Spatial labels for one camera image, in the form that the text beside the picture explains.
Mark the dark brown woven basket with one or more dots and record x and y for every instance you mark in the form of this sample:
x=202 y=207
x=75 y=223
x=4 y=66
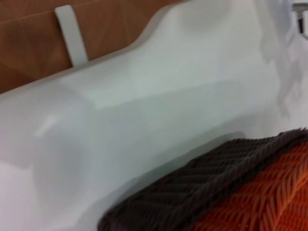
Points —
x=192 y=187

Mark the orange woven basket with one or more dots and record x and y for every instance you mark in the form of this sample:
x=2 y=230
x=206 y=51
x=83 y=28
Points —
x=276 y=192

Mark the white table leg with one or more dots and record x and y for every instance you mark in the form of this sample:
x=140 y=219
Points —
x=72 y=36

